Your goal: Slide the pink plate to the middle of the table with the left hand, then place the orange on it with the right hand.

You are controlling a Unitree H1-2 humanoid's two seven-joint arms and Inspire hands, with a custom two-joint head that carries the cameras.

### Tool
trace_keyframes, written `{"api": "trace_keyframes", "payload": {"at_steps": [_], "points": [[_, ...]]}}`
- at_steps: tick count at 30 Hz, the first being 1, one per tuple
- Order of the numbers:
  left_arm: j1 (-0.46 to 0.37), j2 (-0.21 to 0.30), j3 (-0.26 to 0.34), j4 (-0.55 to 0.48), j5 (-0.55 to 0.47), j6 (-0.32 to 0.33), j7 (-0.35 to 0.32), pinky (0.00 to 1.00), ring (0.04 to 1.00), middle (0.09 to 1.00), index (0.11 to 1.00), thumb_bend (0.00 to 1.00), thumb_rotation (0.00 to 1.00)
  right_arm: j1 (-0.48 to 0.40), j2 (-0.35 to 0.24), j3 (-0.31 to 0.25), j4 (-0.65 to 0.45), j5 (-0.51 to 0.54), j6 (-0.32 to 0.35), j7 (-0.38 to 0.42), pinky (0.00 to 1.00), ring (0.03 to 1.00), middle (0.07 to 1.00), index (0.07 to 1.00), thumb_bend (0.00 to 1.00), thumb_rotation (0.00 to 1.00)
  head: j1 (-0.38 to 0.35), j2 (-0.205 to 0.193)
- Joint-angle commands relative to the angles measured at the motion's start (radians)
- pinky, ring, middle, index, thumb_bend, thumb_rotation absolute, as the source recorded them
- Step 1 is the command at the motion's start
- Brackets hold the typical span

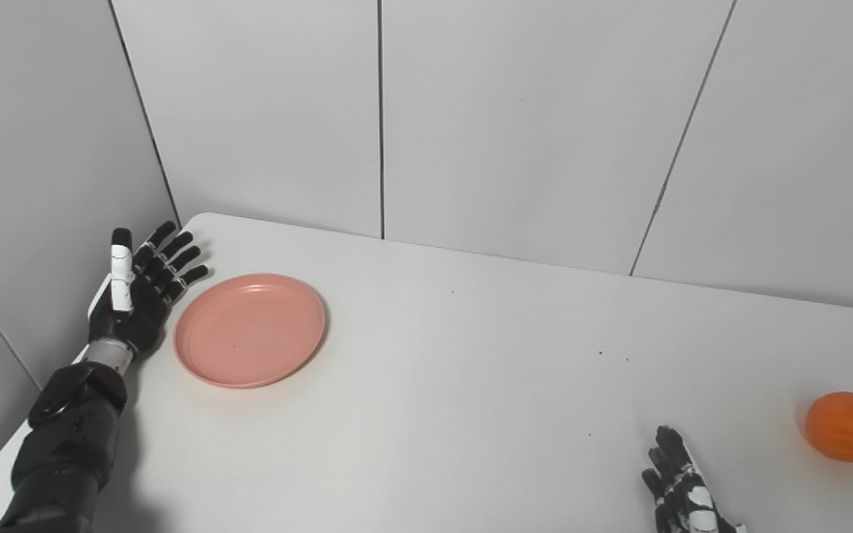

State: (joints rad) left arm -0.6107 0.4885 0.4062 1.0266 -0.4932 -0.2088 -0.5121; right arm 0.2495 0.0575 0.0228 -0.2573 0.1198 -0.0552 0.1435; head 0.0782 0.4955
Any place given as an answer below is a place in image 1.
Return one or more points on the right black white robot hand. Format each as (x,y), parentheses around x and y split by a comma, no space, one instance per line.
(682,503)

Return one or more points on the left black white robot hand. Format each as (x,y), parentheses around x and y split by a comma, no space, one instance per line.
(138,314)

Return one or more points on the pink round plate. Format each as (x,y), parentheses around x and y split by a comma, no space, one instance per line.
(249,331)

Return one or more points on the orange fruit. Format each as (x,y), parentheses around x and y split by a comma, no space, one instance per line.
(848,427)

